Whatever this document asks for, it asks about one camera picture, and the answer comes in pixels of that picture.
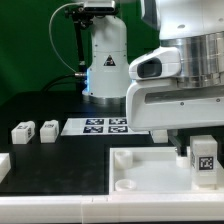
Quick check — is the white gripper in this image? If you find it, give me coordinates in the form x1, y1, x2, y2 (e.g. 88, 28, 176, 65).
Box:
126, 47, 224, 157

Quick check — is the white square tabletop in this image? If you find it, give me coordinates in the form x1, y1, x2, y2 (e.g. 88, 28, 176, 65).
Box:
109, 147, 224, 194

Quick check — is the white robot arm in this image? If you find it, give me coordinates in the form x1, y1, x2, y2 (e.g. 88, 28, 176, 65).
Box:
84, 0, 224, 131

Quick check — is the white obstacle fence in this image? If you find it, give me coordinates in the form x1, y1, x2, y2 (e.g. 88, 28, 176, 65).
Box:
0, 192, 224, 224

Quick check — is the white tag base sheet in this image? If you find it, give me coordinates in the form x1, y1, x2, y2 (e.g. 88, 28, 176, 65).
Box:
60, 117, 150, 137

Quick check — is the grey camera cable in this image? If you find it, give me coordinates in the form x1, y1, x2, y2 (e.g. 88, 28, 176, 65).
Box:
48, 3, 88, 78

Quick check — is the black base cable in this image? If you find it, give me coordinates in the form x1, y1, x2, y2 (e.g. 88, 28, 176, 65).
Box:
41, 74, 88, 93

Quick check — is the black camera on stand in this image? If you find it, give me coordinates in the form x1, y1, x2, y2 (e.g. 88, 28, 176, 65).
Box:
65, 0, 118, 20

